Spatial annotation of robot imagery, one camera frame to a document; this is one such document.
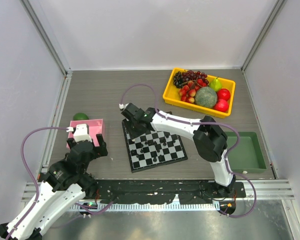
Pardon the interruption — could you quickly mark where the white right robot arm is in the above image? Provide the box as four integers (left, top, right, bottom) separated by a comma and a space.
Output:
119, 103, 236, 197

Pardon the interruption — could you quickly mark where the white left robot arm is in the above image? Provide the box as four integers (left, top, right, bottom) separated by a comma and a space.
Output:
0, 134, 108, 240

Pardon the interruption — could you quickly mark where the black white chess board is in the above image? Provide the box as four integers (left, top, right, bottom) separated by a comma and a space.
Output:
122, 123, 188, 173

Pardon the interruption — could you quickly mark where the green lime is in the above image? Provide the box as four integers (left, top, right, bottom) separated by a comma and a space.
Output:
73, 112, 90, 121

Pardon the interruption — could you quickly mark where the dark grape bunch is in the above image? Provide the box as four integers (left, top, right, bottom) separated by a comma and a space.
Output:
172, 70, 209, 89

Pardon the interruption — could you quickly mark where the yellow plastic fruit tray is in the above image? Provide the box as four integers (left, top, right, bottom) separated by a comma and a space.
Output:
163, 68, 236, 119

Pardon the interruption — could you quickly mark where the green netted melon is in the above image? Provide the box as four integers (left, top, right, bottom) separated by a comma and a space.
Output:
194, 86, 218, 109

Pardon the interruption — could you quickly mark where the red apple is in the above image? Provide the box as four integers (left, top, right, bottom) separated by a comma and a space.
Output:
217, 88, 231, 101
213, 99, 229, 113

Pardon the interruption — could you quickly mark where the green pear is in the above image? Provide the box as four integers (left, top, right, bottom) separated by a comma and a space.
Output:
209, 77, 223, 92

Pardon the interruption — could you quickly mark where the green plastic tray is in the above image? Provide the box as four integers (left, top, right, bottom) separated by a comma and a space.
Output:
228, 131, 267, 174

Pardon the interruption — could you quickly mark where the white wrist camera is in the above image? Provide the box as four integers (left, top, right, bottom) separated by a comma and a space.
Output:
66, 123, 93, 143

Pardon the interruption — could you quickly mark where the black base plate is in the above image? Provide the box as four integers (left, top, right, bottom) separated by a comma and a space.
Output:
86, 179, 247, 205

